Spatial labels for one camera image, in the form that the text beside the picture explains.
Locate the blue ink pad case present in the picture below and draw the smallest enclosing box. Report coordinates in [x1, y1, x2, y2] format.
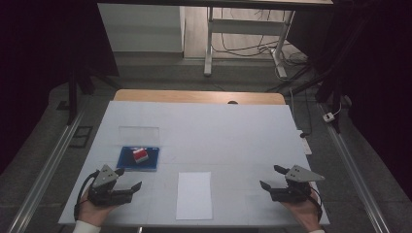
[116, 125, 161, 172]

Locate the red and white stamp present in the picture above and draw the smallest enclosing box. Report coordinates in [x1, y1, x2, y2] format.
[132, 148, 150, 164]

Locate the wooden table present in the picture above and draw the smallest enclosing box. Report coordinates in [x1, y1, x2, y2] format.
[113, 88, 287, 106]

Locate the white paper sheet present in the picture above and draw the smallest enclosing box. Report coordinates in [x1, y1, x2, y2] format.
[175, 171, 214, 221]

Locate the person's right hand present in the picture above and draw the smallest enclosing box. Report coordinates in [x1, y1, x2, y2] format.
[281, 193, 322, 232]

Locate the white power strip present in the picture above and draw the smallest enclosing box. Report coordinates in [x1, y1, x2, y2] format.
[296, 129, 313, 156]

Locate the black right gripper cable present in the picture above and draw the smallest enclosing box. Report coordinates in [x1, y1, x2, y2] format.
[306, 184, 325, 223]

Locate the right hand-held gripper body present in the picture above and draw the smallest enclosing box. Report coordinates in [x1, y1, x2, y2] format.
[270, 164, 326, 204]

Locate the black floor frame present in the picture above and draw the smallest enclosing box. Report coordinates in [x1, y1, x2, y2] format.
[68, 125, 93, 150]

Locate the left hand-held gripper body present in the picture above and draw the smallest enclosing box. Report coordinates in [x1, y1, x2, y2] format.
[86, 164, 134, 207]

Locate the white cabinet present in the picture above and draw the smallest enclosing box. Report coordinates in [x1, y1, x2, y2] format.
[97, 3, 186, 53]

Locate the aluminium floor rail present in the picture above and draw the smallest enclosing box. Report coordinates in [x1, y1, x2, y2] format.
[6, 106, 89, 233]
[318, 102, 391, 233]

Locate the white desk frame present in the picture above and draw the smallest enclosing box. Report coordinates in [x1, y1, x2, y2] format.
[96, 0, 334, 79]

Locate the dark curtain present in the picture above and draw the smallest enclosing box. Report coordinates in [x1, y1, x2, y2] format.
[0, 0, 120, 176]
[286, 0, 412, 202]

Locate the black tripod stand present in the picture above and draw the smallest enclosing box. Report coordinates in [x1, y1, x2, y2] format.
[65, 62, 121, 126]
[265, 62, 345, 134]

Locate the white table cover sheet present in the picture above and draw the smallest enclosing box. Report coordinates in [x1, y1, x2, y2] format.
[57, 100, 330, 227]

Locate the person's left hand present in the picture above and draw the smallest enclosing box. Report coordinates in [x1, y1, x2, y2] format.
[77, 187, 120, 227]

